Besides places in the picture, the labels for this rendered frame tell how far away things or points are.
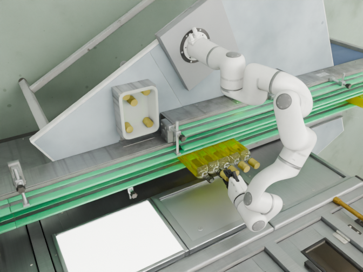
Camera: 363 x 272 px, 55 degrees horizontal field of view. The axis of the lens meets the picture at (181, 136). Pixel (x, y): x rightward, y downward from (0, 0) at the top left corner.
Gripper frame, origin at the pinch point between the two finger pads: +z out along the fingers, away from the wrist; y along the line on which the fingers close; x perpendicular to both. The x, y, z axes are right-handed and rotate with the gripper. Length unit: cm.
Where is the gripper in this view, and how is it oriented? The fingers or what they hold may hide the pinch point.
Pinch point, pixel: (227, 176)
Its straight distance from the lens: 146.8
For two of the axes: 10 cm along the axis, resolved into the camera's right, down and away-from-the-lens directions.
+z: -2.7, -5.0, 8.2
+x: -9.6, 1.3, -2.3
